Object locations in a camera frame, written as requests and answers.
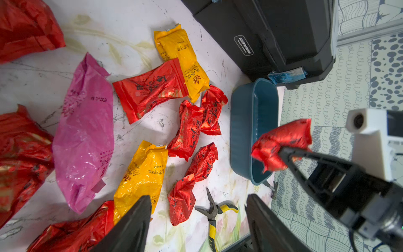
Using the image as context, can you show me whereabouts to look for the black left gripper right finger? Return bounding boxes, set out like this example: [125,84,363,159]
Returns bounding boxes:
[245,194,311,252]

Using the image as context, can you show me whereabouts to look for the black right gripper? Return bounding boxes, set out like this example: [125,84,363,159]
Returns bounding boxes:
[279,147,403,249]

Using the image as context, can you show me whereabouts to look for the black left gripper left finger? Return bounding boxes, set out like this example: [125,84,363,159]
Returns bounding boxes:
[92,195,152,252]

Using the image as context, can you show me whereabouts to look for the red tea bag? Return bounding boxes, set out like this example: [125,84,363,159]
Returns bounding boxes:
[27,200,114,252]
[200,85,228,135]
[113,58,188,124]
[1,105,55,226]
[167,100,204,161]
[251,119,312,173]
[167,142,218,226]
[1,0,66,64]

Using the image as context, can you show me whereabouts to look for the yellow tea bag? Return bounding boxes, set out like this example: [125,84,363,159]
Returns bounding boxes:
[113,141,169,224]
[153,24,210,103]

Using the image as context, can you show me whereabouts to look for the teal plastic storage box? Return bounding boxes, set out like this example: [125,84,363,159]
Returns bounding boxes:
[230,78,279,185]

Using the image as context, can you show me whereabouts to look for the black plastic toolbox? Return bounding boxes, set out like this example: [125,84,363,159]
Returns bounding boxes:
[184,1,337,89]

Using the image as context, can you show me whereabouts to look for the yellow handled pliers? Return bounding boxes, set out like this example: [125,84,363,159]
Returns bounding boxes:
[194,188,239,252]

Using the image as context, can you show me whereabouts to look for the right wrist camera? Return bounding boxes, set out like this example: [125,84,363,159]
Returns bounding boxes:
[345,108,403,182]

